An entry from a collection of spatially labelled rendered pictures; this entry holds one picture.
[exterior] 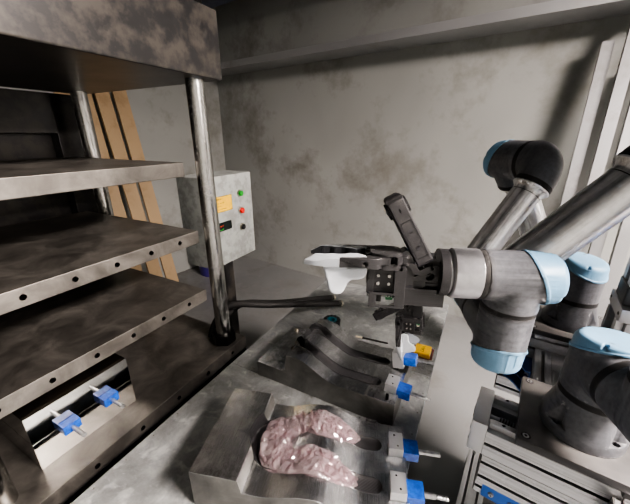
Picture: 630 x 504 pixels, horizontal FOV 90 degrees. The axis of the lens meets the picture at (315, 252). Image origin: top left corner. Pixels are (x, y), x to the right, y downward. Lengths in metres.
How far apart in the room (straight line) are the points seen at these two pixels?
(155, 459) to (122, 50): 1.06
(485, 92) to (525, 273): 2.56
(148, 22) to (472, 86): 2.43
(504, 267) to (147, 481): 0.97
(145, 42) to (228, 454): 1.06
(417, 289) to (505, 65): 2.63
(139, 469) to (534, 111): 2.98
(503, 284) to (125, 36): 0.99
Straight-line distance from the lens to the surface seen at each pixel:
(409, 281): 0.50
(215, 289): 1.34
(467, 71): 3.06
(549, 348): 1.36
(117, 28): 1.04
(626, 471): 0.93
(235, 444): 0.94
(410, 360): 1.14
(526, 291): 0.52
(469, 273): 0.49
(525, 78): 2.99
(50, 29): 0.96
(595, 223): 0.68
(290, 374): 1.17
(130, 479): 1.11
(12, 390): 1.13
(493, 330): 0.55
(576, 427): 0.89
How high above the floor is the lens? 1.63
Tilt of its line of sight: 20 degrees down
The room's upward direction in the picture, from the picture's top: straight up
